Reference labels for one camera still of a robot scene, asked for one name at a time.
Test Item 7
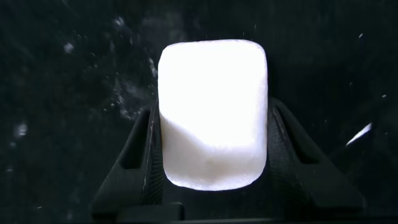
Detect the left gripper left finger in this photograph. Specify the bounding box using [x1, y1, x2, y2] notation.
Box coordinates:
[90, 101, 184, 220]

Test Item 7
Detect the small white paper scrap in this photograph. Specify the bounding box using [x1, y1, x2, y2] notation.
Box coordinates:
[345, 123, 373, 146]

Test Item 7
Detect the white soap bar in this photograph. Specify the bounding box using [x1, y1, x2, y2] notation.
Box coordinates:
[157, 39, 269, 192]

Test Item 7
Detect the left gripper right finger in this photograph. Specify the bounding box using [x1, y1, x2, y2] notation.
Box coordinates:
[266, 96, 366, 218]

